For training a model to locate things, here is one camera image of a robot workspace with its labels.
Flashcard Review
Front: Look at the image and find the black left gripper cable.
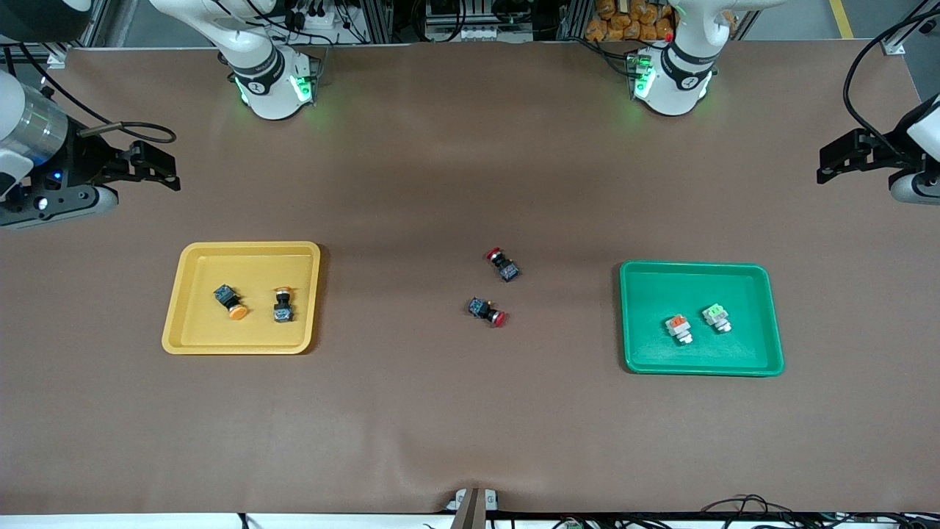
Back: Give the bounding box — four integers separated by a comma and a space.
842, 9, 940, 159

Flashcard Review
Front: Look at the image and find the metal table clamp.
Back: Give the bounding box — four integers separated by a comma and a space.
445, 488, 500, 529

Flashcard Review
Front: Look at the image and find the pile of orange items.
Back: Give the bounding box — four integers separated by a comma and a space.
585, 0, 675, 43

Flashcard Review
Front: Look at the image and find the long white power strip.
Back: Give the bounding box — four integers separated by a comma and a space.
424, 24, 531, 43

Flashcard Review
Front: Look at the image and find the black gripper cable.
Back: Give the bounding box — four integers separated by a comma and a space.
842, 9, 940, 159
77, 120, 178, 145

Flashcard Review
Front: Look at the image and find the white button with green block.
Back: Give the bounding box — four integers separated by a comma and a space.
701, 303, 734, 334

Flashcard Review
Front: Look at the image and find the red push button switch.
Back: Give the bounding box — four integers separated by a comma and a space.
468, 297, 507, 328
485, 247, 521, 283

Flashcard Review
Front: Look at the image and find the aluminium frame profile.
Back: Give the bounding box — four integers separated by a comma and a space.
0, 21, 100, 68
881, 0, 940, 56

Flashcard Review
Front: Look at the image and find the white power strip with plugs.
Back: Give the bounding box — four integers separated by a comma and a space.
290, 6, 347, 32

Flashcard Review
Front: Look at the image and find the green plastic tray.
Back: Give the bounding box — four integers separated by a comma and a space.
619, 261, 785, 377

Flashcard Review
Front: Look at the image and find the black cable bundle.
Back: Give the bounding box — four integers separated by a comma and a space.
698, 494, 940, 529

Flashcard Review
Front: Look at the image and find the yellow plastic tray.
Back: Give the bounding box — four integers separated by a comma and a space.
162, 241, 322, 356

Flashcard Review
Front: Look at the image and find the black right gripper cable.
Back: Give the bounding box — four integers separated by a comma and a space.
77, 120, 178, 145

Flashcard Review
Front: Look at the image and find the brown table mat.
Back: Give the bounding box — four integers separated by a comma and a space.
0, 40, 940, 515

